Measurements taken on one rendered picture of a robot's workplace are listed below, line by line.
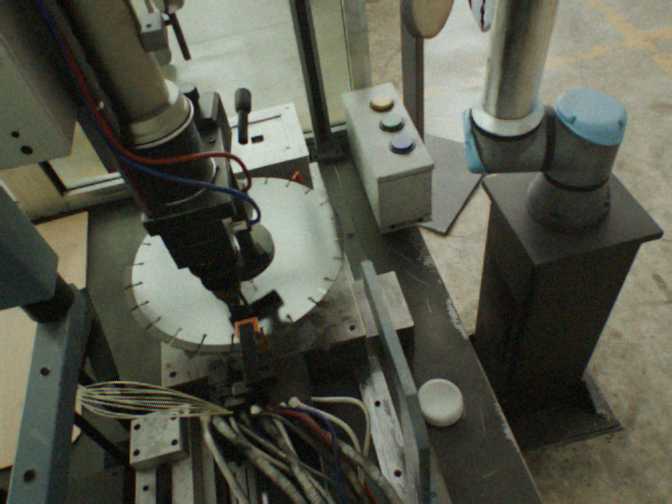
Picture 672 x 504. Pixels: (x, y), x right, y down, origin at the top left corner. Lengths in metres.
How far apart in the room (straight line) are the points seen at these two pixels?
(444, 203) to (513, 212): 1.05
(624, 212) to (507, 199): 0.21
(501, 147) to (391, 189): 0.21
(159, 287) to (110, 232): 0.46
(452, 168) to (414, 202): 1.27
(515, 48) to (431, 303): 0.43
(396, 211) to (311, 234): 0.27
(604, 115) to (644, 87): 1.88
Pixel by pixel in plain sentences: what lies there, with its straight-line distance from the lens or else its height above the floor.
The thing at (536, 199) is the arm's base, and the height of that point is 0.79.
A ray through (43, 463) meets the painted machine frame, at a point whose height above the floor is 1.05.
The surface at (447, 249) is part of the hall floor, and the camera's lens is 2.06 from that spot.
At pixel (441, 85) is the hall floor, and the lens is 2.84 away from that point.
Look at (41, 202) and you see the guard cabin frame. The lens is 1.40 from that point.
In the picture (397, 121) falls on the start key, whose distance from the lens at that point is 1.11.
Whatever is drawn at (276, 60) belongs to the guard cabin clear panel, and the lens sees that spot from 1.21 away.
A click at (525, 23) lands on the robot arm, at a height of 1.17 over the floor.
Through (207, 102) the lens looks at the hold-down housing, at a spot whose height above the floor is 1.25.
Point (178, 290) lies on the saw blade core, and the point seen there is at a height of 0.95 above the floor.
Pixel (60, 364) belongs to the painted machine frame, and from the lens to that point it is 0.73.
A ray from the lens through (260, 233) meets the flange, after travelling 0.86.
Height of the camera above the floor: 1.57
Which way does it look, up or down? 49 degrees down
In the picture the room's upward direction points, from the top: 11 degrees counter-clockwise
